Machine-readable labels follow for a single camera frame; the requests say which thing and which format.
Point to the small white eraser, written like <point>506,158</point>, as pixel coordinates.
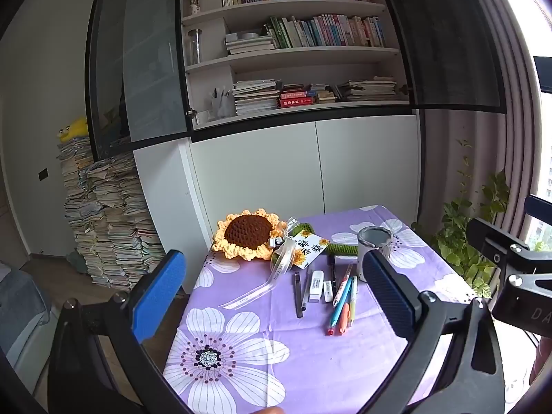
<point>328,291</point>

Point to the pile of paper stacks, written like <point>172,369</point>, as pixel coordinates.
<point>112,220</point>

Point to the wide stack of booklets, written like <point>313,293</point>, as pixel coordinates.
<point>368,89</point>

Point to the orange pen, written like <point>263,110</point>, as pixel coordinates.
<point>342,323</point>

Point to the white gift tag card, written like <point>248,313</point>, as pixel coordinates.
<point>308,248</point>

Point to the row of books green spines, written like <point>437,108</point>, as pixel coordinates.
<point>327,30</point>

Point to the purple floral tablecloth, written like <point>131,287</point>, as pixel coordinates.
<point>276,327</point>

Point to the white bookshelf cabinet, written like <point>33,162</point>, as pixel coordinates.
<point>258,168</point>

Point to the wall switch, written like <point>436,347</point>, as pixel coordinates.
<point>42,174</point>

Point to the grey pen holder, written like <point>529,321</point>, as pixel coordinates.
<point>375,241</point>

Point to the black marker pen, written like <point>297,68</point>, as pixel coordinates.
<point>333,269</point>

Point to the pink curtain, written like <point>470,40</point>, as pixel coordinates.
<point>496,146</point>

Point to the pink checked pen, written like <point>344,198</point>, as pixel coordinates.
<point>343,287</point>

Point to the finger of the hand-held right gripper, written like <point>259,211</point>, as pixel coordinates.
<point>539,211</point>
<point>487,237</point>

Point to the clear ribbon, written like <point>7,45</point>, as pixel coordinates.
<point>248,298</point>

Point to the dark glass cabinet door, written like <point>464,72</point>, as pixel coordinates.
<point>146,60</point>
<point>440,39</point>

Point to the blue pen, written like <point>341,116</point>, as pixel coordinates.
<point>342,308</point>

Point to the glass jar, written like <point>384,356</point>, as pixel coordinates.
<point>194,46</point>

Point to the small stack of white books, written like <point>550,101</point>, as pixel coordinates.
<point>250,44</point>

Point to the green pen with gold clip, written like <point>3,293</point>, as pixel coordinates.
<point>352,306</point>

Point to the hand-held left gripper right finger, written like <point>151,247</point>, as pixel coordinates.
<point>388,297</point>

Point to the yellow plush toy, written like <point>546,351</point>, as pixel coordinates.
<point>74,129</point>

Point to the crocheted sunflower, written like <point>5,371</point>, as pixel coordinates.
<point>250,230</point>

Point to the green potted plant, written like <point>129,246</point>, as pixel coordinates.
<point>465,233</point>

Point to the white desk organizer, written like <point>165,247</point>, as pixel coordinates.
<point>223,104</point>

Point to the tall stack of magazines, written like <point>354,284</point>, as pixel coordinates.
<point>256,97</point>

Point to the large white eraser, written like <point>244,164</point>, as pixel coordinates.
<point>316,285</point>

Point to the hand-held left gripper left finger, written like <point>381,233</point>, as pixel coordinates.
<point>159,293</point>

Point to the person's right forearm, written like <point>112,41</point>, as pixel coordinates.
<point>543,366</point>

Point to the red books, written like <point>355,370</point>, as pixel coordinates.
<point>297,98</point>

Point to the grey bed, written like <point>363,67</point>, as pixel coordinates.
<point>19,310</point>

